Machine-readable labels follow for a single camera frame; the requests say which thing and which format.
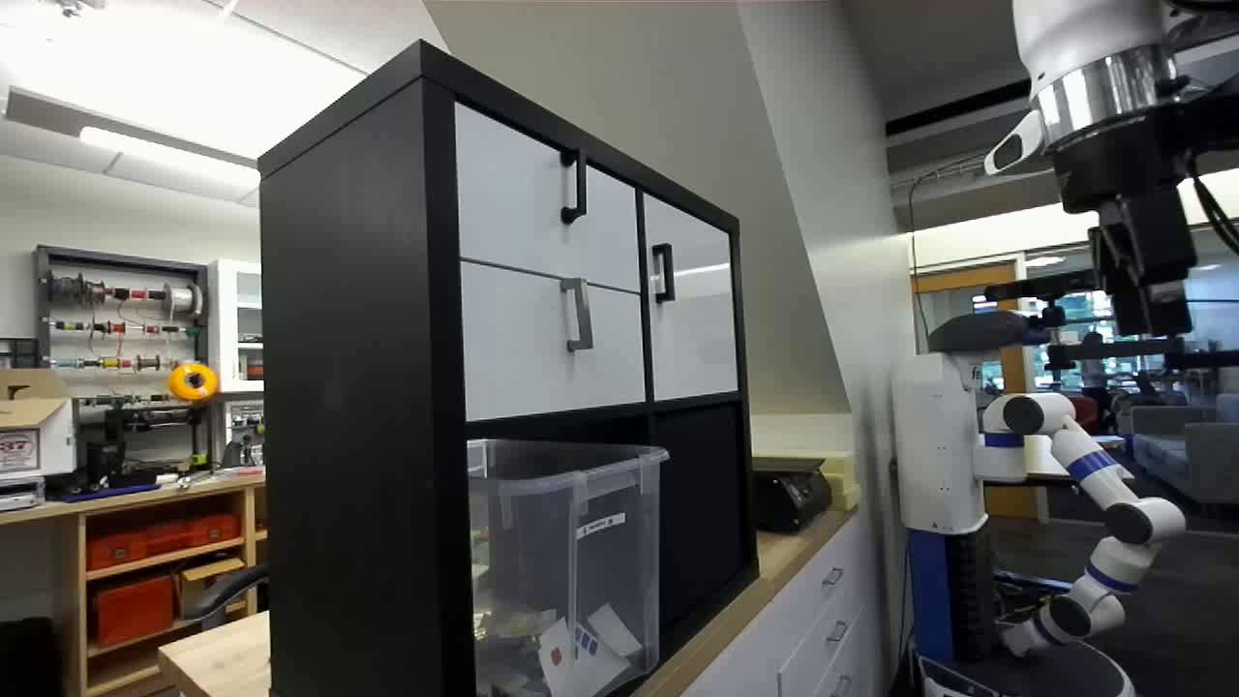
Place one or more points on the black countertop device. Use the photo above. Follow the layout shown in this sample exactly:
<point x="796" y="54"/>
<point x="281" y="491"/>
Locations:
<point x="790" y="498"/>

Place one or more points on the clear plastic storage box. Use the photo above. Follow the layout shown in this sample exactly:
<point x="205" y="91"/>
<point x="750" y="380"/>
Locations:
<point x="568" y="567"/>

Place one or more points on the black bench machine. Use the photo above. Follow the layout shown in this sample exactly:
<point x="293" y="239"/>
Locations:
<point x="122" y="447"/>

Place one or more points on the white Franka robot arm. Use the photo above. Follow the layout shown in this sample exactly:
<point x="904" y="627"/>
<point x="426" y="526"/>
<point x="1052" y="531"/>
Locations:
<point x="1084" y="33"/>

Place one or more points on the orange toolbox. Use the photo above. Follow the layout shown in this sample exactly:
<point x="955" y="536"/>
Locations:
<point x="131" y="609"/>

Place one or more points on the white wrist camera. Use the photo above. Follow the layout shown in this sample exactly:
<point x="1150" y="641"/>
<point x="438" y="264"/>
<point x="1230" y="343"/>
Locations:
<point x="1013" y="144"/>

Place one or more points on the long red storage bin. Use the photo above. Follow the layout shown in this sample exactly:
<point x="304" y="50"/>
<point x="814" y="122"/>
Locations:
<point x="161" y="539"/>

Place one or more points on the black cube shelf unit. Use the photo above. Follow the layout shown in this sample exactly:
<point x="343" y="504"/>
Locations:
<point x="351" y="388"/>

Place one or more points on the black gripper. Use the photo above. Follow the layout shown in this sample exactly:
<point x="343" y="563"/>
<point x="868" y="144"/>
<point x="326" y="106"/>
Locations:
<point x="1144" y="234"/>

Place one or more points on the white cardboard box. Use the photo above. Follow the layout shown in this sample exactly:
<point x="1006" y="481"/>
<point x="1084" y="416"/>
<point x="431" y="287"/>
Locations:
<point x="31" y="432"/>

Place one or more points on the wooden shelf with red bins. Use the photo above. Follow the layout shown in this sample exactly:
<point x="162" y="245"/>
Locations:
<point x="127" y="498"/>

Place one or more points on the black curved chair armrest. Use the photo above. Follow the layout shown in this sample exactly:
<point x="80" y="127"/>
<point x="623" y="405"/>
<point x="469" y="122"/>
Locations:
<point x="226" y="599"/>

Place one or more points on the yellow spool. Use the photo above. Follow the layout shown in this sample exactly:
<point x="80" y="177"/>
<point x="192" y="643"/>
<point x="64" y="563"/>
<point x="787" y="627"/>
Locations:
<point x="196" y="385"/>

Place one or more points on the white and blue humanoid robot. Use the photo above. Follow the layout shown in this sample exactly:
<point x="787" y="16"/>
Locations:
<point x="933" y="450"/>

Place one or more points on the grey wall tool rack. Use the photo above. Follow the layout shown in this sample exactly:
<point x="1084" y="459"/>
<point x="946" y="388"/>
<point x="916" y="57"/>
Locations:
<point x="122" y="312"/>

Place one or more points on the white packet with blue print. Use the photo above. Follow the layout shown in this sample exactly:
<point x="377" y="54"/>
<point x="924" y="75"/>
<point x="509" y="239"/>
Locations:
<point x="586" y="651"/>

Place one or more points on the tan box under workbench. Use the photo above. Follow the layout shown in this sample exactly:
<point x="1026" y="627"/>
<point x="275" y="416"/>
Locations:
<point x="211" y="581"/>

